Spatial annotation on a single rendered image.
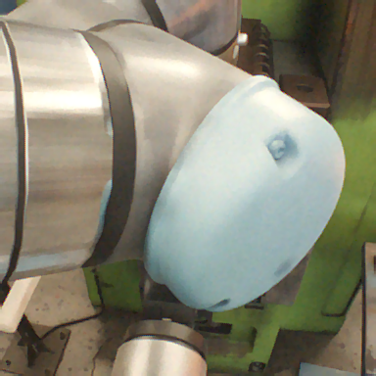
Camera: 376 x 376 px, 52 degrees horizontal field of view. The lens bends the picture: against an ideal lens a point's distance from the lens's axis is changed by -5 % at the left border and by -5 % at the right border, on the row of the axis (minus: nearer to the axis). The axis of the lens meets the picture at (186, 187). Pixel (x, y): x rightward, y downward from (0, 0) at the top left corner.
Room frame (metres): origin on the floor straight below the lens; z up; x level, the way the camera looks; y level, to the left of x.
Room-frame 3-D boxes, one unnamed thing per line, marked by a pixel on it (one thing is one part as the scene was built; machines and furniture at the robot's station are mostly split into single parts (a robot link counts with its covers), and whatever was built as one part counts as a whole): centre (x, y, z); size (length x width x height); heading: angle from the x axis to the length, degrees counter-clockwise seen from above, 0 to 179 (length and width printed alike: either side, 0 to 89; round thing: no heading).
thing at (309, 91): (0.66, -0.22, 0.95); 0.12 x 0.08 x 0.06; 171
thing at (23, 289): (0.59, 0.33, 0.62); 0.44 x 0.05 x 0.05; 171
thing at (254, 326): (0.83, -0.12, 0.23); 0.55 x 0.37 x 0.47; 171
